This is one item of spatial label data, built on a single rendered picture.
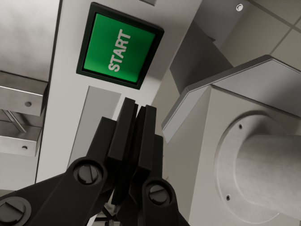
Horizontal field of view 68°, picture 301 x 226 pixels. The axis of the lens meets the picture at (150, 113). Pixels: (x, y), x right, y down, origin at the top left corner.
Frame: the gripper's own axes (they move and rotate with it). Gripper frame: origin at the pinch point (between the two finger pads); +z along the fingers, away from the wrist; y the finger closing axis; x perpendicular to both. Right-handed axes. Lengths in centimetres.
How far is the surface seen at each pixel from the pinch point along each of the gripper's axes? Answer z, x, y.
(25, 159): 22.1, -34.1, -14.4
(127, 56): 10.0, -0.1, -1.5
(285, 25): 124, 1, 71
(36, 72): 16.6, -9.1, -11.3
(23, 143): 13.8, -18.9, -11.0
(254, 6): 119, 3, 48
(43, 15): 16.6, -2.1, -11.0
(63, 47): 9.4, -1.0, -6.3
